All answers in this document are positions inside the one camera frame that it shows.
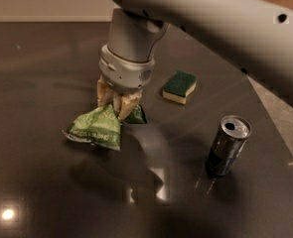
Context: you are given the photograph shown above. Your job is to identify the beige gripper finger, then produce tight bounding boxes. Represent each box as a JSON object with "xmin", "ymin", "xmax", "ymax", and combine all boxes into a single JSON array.
[
  {"xmin": 97, "ymin": 76, "xmax": 115, "ymax": 107},
  {"xmin": 115, "ymin": 90, "xmax": 142, "ymax": 121}
]

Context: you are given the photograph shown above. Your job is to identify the silver drink can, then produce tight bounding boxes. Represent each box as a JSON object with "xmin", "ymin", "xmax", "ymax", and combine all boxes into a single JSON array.
[{"xmin": 206, "ymin": 115, "xmax": 252, "ymax": 177}]

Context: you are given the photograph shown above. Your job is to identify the green and yellow sponge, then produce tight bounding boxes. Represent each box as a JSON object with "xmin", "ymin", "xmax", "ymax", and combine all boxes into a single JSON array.
[{"xmin": 162, "ymin": 71, "xmax": 197, "ymax": 104}]

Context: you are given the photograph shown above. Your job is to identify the green jalapeno chip bag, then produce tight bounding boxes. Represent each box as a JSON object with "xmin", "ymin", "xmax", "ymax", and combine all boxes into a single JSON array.
[{"xmin": 63, "ymin": 104, "xmax": 147, "ymax": 151}]

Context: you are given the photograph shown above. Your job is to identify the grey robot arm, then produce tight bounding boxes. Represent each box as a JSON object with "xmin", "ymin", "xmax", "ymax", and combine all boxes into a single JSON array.
[{"xmin": 99, "ymin": 0, "xmax": 293, "ymax": 107}]

